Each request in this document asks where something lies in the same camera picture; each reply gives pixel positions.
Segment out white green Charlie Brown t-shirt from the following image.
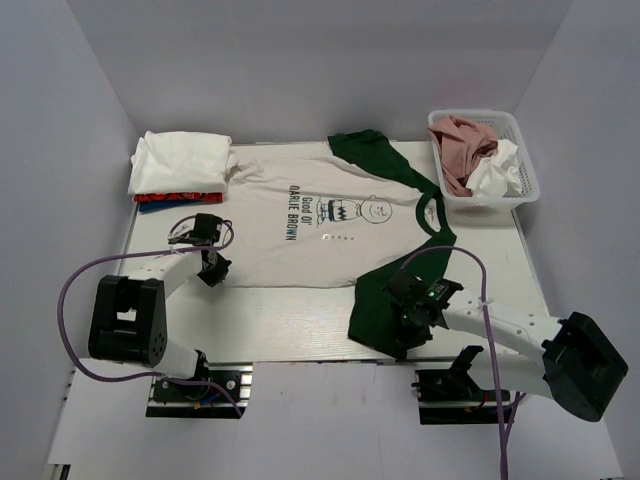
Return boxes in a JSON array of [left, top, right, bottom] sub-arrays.
[[219, 130, 456, 359]]

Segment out pink t-shirt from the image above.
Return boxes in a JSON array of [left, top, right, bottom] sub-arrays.
[[428, 115, 498, 197]]

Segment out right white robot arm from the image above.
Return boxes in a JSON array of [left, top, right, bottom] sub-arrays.
[[384, 270, 629, 422]]

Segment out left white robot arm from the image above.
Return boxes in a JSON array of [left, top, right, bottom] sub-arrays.
[[88, 213, 234, 399]]

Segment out folded red t-shirt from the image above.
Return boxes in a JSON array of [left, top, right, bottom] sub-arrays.
[[133, 192, 224, 203]]

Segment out folded blue t-shirt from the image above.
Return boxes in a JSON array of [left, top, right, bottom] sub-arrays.
[[138, 200, 219, 214]]

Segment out folded white t-shirt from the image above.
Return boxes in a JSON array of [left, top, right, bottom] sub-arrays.
[[128, 131, 238, 195]]

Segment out white plastic laundry basket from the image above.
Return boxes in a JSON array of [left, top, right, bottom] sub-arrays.
[[428, 109, 540, 211]]

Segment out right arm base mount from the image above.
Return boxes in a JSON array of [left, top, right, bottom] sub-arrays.
[[411, 369, 498, 426]]

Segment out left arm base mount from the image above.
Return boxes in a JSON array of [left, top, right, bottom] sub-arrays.
[[146, 364, 253, 420]]

